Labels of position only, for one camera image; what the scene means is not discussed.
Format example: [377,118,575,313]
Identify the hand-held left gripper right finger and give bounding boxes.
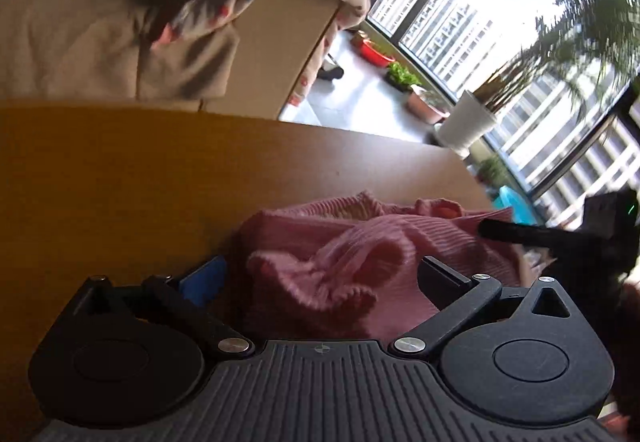
[392,256,577,362]

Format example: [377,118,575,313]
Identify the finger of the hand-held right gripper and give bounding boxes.
[477,217,577,249]

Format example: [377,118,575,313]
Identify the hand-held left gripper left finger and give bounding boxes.
[75,255,256,361]

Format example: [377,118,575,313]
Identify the pink ribbed garment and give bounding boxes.
[237,189,527,341]

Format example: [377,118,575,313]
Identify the blue basin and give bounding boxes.
[497,185,539,226]

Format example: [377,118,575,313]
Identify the small potted plant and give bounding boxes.
[474,154,512,189]

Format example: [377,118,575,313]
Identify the white plant pot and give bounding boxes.
[434,89,499,156]

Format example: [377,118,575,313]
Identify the person's dark clothing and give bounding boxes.
[614,291,640,425]

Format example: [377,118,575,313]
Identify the wooden table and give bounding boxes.
[0,101,494,425]

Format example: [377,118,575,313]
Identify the pink plant pot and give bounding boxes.
[406,89,452,126]

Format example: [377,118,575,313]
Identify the green plant tray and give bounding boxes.
[384,61,422,94]

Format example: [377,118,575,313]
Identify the tall green plant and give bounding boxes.
[471,0,640,114]

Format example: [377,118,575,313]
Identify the red basin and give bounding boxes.
[359,40,397,68]

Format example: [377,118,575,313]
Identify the beige covered sofa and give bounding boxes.
[0,0,362,121]

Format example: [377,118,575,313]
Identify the black window frame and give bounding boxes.
[360,0,640,224]

